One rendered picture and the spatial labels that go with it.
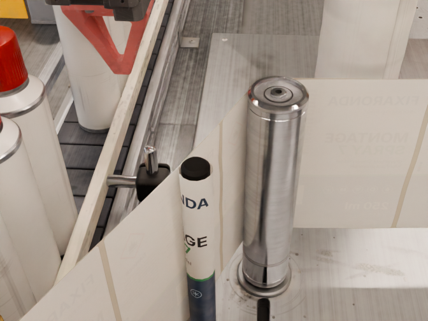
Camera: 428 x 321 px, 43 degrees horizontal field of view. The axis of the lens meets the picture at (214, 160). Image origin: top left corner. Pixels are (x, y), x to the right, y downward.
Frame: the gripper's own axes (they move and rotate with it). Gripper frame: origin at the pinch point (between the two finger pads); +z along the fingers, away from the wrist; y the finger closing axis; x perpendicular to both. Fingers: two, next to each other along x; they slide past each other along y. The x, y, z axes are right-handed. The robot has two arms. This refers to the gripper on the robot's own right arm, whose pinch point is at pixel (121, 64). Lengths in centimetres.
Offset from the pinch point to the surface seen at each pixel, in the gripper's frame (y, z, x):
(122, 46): 14.8, 7.2, 4.1
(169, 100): 20.8, 19.0, 0.4
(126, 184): -3.3, 10.9, 0.3
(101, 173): -2.9, 10.1, 2.6
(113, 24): 14.0, 4.1, 4.5
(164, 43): 27.5, 14.3, 1.8
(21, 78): -8.4, -4.0, 4.5
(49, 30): 38.7, 19.2, 22.8
